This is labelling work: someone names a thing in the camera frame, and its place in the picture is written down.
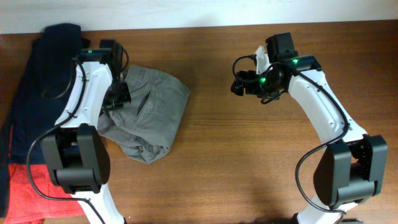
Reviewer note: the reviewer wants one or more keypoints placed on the navy blue garment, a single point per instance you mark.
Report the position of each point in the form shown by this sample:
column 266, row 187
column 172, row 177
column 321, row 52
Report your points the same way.
column 42, row 92

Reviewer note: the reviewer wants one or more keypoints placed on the grey shorts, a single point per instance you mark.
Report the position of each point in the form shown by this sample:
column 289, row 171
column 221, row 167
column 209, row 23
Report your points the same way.
column 146, row 127

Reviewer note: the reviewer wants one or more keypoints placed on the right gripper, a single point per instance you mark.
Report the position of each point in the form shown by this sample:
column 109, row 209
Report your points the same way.
column 240, row 79

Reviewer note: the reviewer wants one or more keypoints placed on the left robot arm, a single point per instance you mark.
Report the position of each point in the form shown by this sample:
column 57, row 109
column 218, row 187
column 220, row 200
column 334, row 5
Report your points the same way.
column 75, row 156

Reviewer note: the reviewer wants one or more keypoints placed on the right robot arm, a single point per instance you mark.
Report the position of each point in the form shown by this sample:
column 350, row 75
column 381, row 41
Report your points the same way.
column 352, row 166

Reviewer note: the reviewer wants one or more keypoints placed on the red mesh garment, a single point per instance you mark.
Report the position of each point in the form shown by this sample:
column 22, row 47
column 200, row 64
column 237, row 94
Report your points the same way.
column 19, row 202

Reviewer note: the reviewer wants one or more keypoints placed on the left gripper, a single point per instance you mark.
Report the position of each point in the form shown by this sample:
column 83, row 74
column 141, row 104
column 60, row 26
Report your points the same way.
column 125, row 96

